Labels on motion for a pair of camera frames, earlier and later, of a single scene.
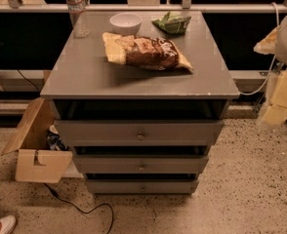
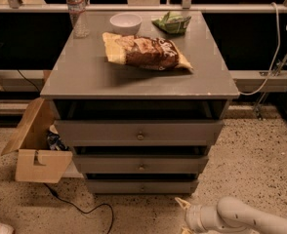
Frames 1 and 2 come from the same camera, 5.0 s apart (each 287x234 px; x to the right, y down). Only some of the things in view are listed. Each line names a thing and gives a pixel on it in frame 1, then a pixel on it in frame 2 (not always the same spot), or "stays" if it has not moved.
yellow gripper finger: (267, 45) to (183, 203)
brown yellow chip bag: (144, 53) stays
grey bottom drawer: (142, 185) stays
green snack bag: (173, 23) stays
